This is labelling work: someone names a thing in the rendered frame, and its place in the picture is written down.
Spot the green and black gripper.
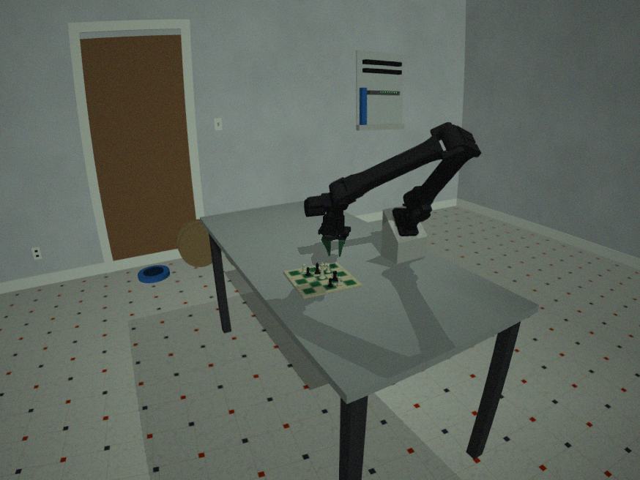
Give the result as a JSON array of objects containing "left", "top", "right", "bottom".
[{"left": 318, "top": 213, "right": 351, "bottom": 257}]

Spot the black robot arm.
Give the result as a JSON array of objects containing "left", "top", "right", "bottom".
[{"left": 304, "top": 122, "right": 481, "bottom": 241}]

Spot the green and cream chessboard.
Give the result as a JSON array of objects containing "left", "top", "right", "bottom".
[{"left": 283, "top": 262, "right": 362, "bottom": 299}]

